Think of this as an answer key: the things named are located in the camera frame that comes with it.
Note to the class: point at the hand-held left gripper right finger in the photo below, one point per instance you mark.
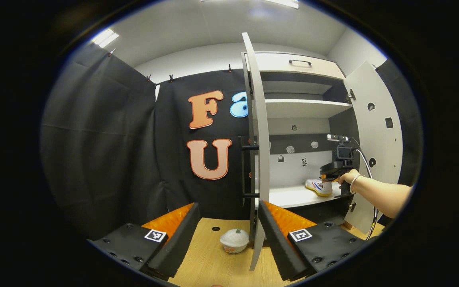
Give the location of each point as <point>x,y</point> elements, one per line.
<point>275,243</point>

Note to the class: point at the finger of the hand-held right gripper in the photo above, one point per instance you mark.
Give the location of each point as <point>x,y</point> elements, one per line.
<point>331,169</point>

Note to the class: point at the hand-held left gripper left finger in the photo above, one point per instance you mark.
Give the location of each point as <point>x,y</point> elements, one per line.
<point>181,239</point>

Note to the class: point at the white canvas shoe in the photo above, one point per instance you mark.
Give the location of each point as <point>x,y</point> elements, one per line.
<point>319,187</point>

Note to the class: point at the white shoe cabinet door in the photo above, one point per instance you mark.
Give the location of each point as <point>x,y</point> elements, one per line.
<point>262,159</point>
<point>373,139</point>

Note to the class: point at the white shoe cabinet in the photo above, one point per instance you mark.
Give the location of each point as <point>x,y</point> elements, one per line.
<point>293,195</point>

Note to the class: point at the white lidded food cup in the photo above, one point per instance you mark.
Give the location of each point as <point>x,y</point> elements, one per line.
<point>234,241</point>

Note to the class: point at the ceiling light panel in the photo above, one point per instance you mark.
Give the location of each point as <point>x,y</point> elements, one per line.
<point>283,3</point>
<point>105,38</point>

